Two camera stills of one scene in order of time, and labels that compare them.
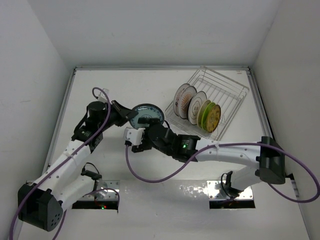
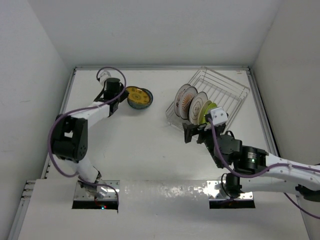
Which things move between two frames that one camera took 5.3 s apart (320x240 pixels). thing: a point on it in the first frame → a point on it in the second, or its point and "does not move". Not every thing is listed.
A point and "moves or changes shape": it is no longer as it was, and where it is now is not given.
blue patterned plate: (146, 110) → (141, 106)
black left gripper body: (114, 113) → (122, 96)
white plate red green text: (175, 101) does not move
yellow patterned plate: (213, 118) moves or changes shape
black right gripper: (145, 120) → (189, 130)
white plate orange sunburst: (185, 97) does not move
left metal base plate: (105, 190) does not move
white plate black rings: (196, 101) does not move
